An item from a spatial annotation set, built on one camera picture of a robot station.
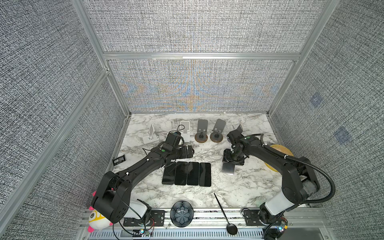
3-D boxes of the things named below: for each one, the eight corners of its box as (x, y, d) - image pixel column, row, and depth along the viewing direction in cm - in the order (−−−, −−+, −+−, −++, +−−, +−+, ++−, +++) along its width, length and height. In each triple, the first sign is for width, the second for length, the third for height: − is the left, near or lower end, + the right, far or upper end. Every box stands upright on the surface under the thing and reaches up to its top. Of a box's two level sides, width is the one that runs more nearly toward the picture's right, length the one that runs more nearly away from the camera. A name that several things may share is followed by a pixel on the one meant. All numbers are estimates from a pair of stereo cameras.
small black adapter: (114, 165, 94) (113, 164, 92) (113, 160, 96) (112, 159, 94) (126, 160, 96) (124, 159, 94) (124, 156, 98) (123, 154, 96)
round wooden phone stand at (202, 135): (194, 142, 104) (195, 131, 94) (194, 131, 111) (195, 119, 101) (206, 142, 104) (208, 131, 94) (206, 131, 111) (207, 119, 101)
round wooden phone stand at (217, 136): (210, 140, 105) (212, 129, 95) (215, 129, 112) (218, 117, 102) (220, 144, 103) (223, 133, 94) (224, 132, 110) (228, 121, 100)
